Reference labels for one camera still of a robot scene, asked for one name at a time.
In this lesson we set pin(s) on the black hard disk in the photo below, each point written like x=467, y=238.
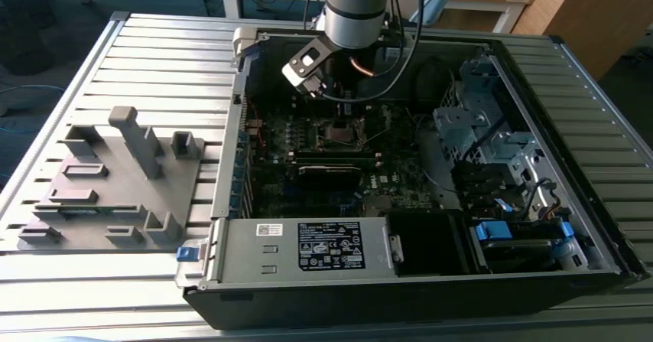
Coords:
x=515, y=254

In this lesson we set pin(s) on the black PC case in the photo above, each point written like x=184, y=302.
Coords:
x=357, y=307

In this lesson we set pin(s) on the blue disk carrier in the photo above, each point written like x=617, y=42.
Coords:
x=492, y=230

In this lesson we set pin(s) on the chipset heat sink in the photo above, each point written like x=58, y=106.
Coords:
x=379, y=204

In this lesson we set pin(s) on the black RAM slot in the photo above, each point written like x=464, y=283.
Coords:
x=332, y=153
x=332, y=160

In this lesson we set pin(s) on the CPU socket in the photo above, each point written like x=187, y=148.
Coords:
x=317, y=148

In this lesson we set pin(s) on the silver CPU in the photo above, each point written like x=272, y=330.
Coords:
x=339, y=132

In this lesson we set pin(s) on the green motherboard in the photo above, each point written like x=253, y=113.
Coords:
x=403, y=173

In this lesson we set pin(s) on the black disk bay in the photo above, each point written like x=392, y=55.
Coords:
x=480, y=181

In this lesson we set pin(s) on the wooden cabinet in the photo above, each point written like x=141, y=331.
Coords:
x=601, y=13

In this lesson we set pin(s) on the grey parts rack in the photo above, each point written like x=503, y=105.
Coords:
x=127, y=189

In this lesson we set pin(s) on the grey metal drive cage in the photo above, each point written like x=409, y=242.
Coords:
x=515, y=145

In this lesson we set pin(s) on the grey power supply unit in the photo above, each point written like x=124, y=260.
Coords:
x=244, y=254

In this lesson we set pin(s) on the silver metal bracket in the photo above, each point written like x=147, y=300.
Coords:
x=451, y=122

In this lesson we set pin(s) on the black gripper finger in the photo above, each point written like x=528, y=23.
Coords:
x=348, y=108

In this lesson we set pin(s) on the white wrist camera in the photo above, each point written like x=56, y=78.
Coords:
x=305, y=59

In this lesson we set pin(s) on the blue case latch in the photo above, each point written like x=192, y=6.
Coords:
x=185, y=254

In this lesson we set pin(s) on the green RAM stick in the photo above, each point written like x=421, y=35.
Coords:
x=102, y=209

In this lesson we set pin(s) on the black office chair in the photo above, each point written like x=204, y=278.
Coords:
x=26, y=32

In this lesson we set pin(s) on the black graphics card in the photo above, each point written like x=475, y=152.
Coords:
x=327, y=179

